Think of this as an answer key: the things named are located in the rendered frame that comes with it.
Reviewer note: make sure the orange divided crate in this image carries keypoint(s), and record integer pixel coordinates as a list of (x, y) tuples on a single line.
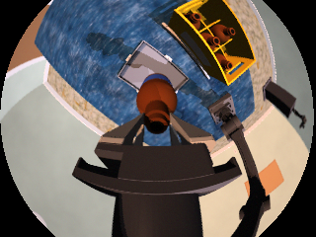
[(237, 49)]

